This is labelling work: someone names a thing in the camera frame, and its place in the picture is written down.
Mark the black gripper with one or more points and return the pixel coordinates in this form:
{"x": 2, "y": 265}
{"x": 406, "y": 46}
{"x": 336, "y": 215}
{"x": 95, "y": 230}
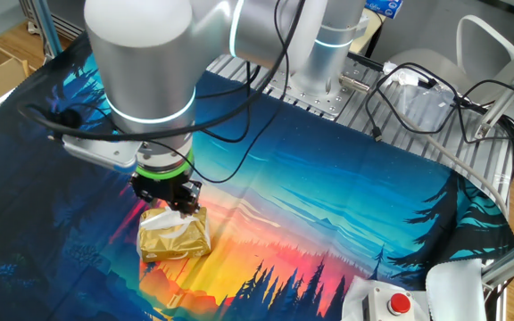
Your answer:
{"x": 161, "y": 189}

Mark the white paper napkin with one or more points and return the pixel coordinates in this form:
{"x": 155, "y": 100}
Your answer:
{"x": 161, "y": 220}

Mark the gold tissue pack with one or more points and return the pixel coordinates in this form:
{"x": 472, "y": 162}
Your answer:
{"x": 172, "y": 247}

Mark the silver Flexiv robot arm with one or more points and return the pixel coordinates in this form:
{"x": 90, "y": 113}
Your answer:
{"x": 150, "y": 67}

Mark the forest sunset printed tablecloth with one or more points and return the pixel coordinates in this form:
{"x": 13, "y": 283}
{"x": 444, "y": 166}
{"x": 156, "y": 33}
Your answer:
{"x": 328, "y": 200}

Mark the red emergency stop button box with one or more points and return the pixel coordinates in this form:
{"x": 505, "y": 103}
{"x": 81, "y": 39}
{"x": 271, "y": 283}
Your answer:
{"x": 350, "y": 298}

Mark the silver metal plug connector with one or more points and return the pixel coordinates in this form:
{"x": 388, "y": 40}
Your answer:
{"x": 354, "y": 83}

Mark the grey emergency stop box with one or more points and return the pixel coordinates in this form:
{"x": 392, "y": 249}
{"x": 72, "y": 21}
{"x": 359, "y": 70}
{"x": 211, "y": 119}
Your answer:
{"x": 379, "y": 303}

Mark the black base power connector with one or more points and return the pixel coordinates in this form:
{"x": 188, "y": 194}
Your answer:
{"x": 366, "y": 62}

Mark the beige side table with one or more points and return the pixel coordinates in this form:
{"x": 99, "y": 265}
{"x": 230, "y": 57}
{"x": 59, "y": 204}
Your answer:
{"x": 370, "y": 33}

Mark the crumpled white paper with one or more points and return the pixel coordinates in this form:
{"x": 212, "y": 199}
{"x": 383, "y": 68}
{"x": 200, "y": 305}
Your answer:
{"x": 400, "y": 73}

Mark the clear plastic bag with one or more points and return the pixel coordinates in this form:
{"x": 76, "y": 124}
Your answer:
{"x": 422, "y": 107}

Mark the blue tissue box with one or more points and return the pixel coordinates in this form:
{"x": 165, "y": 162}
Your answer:
{"x": 384, "y": 6}

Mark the white chair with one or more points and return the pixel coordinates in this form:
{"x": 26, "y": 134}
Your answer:
{"x": 426, "y": 62}

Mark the white fabric sheet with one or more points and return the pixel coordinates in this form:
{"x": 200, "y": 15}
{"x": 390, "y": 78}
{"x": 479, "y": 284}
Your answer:
{"x": 455, "y": 294}

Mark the slanted aluminium profile bar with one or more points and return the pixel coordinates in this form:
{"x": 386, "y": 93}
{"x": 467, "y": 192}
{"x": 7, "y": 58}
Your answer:
{"x": 507, "y": 89}

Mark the silver wrist camera unit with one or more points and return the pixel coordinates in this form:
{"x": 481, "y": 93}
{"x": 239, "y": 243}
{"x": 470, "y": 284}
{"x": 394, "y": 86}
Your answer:
{"x": 101, "y": 153}

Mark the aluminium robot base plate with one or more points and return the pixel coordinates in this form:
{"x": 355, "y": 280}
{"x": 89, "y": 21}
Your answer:
{"x": 324, "y": 106}

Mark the aluminium frame rack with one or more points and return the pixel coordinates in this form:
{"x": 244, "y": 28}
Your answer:
{"x": 60, "y": 27}

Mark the aluminium profile post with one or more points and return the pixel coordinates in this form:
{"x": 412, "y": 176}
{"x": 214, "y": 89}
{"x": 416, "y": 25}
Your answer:
{"x": 47, "y": 27}

